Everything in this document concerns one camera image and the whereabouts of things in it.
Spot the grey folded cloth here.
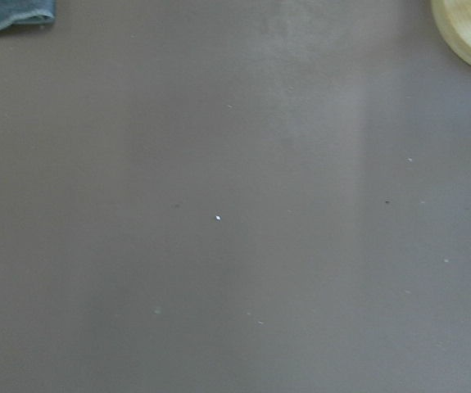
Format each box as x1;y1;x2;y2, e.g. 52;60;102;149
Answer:
0;0;56;31

